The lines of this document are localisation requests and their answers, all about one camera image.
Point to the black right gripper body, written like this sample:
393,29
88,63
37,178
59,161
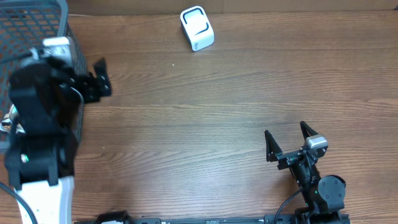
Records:
288,160

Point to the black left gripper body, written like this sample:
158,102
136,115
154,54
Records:
87,87

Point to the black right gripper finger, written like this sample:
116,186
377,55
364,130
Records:
307,131
273,151

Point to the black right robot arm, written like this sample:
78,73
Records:
323,196

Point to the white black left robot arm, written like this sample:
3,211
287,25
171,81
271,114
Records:
49,97

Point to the white barcode scanner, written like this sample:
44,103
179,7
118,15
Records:
197,28

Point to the brown cardboard back panel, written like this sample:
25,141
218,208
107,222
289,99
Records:
142,7

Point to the grey plastic mesh basket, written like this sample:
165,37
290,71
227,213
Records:
24,25

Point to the white labelled snack packet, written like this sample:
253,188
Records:
6,123

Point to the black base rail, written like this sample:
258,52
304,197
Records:
124,218

